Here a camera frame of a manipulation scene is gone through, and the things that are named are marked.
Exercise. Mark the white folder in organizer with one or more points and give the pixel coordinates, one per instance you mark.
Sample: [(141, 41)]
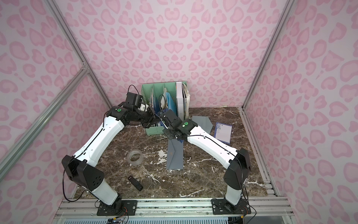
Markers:
[(180, 100)]

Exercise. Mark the small black device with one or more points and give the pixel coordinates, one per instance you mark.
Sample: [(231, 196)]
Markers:
[(135, 183)]

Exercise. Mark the white letter paper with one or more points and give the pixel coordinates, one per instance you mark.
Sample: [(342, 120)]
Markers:
[(223, 132)]

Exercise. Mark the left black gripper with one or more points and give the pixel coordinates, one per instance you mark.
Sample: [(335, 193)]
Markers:
[(148, 118)]

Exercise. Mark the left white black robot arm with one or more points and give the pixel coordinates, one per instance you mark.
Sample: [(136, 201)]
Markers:
[(81, 167)]

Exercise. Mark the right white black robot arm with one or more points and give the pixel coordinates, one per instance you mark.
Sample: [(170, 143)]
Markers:
[(236, 162)]

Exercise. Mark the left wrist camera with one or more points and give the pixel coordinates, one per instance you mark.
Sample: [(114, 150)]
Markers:
[(144, 107)]

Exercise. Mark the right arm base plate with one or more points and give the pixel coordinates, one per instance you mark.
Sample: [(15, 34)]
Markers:
[(223, 207)]

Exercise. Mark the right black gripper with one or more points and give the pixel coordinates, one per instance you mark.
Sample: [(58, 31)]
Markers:
[(165, 117)]

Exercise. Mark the green file organizer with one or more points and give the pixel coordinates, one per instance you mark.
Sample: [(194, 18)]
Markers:
[(155, 94)]

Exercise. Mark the aluminium front rail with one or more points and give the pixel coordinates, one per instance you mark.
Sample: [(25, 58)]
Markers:
[(177, 207)]

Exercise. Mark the stack of papers right slot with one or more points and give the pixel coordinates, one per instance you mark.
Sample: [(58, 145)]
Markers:
[(186, 97)]

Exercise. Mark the clear tape roll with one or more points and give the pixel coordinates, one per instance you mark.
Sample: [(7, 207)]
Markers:
[(135, 157)]

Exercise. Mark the light teal envelope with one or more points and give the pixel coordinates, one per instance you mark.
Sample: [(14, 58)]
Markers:
[(204, 122)]

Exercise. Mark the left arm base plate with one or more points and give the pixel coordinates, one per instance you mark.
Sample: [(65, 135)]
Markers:
[(119, 208)]

